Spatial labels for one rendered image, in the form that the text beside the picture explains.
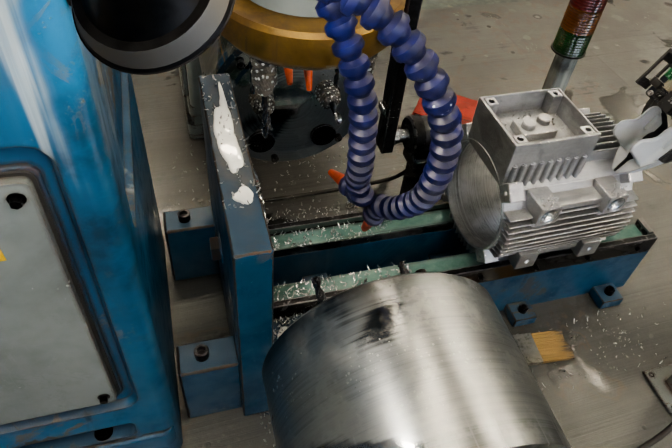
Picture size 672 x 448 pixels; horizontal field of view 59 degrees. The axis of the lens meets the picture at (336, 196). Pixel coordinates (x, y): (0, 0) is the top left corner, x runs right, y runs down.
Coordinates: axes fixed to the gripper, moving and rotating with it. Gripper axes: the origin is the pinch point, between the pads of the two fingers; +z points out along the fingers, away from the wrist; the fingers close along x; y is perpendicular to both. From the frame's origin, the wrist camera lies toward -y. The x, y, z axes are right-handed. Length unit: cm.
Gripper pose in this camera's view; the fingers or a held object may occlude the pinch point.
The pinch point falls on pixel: (625, 166)
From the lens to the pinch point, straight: 86.3
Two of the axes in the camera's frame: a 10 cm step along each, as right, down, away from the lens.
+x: 2.6, 7.0, -6.6
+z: -5.5, 6.7, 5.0
